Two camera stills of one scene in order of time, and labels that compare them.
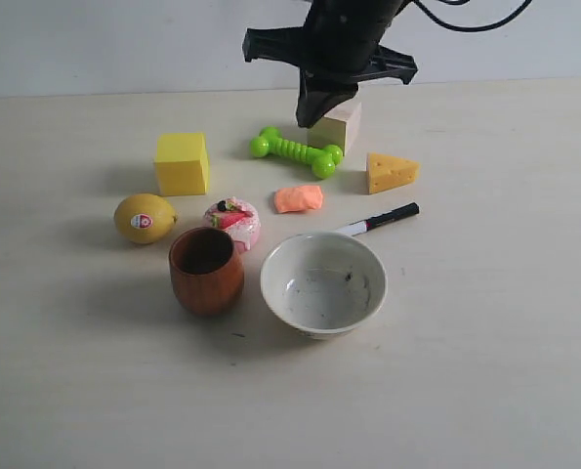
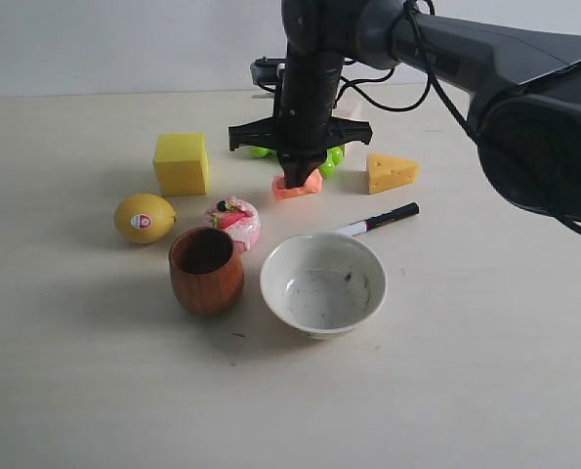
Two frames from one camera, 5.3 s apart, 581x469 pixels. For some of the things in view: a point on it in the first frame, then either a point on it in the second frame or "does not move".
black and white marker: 357,228 does not move
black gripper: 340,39 to 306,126
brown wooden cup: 206,270 does not move
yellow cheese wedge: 387,172 does not move
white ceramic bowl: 326,285 does not move
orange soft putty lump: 298,198 to 312,186
